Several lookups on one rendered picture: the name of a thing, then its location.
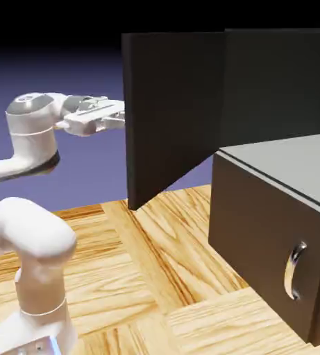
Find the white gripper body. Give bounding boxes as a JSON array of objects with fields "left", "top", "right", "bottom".
[{"left": 55, "top": 99, "right": 126, "bottom": 137}]

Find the dark grey hinged cabinet door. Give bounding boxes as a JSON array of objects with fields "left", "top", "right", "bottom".
[{"left": 121, "top": 32, "right": 226, "bottom": 211}]

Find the dark grey cabinet front with handle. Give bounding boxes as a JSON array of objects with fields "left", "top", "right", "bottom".
[{"left": 208, "top": 151, "right": 320, "bottom": 345}]

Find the curved silver metal handle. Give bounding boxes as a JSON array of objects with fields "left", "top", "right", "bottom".
[{"left": 283, "top": 241, "right": 308, "bottom": 302}]

